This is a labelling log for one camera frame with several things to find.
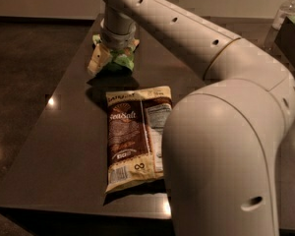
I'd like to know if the clear plastic water bottle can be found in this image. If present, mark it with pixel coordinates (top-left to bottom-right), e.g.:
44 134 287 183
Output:
271 0 295 30

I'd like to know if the dark box on table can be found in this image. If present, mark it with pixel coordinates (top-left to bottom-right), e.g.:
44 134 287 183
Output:
274 17 295 68

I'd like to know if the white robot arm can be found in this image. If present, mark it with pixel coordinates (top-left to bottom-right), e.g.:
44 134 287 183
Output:
101 0 295 236

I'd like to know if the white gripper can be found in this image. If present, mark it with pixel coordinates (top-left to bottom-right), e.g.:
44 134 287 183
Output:
88 32 140 76

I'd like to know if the brown sea salt chip bag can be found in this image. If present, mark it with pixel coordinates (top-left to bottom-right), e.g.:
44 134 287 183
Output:
106 86 172 193

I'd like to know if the green rice chip bag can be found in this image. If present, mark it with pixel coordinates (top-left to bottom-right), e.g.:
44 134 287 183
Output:
92 34 135 72

